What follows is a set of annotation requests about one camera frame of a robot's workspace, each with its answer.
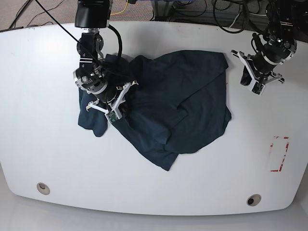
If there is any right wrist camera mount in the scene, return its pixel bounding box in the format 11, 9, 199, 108
86, 80, 139, 125

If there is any yellow cable on floor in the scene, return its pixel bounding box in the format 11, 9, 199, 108
110, 0, 128, 16

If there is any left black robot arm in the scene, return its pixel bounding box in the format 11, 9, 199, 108
240, 0, 297, 86

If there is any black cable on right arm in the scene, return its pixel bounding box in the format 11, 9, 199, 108
33, 0, 135, 80

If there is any red tape rectangle marking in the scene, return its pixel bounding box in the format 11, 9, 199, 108
267, 136, 290, 172

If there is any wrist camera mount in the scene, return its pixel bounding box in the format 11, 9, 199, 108
86, 80, 139, 125
230, 50, 285, 96

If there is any right table cable grommet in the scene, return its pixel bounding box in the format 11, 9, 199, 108
246, 194, 261, 206

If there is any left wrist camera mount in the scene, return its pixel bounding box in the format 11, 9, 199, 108
230, 50, 285, 96

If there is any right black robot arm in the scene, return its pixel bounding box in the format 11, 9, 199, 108
73, 0, 129, 112

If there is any left table cable grommet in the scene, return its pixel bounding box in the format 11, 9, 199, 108
37, 182, 50, 195

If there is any dark blue t-shirt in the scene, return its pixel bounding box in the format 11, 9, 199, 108
77, 50, 233, 172

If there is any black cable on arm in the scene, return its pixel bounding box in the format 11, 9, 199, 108
213, 0, 272, 56
33, 0, 135, 80

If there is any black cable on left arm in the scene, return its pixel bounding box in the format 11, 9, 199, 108
213, 0, 272, 56

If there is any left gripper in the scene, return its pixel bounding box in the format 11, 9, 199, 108
240, 54, 273, 86

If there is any table cable grommet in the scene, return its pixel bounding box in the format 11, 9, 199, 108
37, 182, 50, 195
246, 194, 261, 206

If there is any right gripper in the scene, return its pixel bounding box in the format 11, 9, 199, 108
97, 88, 129, 113

